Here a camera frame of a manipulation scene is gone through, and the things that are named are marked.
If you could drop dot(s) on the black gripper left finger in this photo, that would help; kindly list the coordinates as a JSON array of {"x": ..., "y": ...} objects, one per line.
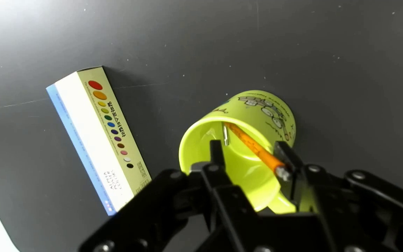
[{"x": 151, "y": 219}]

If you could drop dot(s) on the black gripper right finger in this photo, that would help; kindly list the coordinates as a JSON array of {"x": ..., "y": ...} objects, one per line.
[{"x": 358, "y": 212}]

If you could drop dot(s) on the white and blue paint box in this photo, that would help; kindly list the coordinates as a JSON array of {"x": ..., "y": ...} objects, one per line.
[{"x": 101, "y": 136}]

